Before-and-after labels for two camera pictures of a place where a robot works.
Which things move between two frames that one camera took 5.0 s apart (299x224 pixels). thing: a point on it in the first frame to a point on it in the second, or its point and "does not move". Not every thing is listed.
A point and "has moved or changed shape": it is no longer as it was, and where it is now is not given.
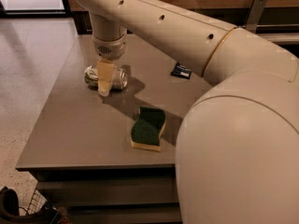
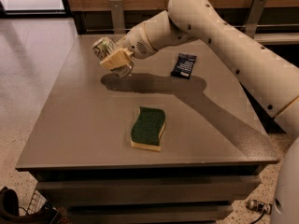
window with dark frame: x=35 y=1 does not move
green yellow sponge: x=148 y=129 does not move
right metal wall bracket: x=257 y=10 does not move
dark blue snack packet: x=180 y=71 does not move
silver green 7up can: x=120 y=77 has moved or changed shape
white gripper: x=109 y=49 to x=135 y=41
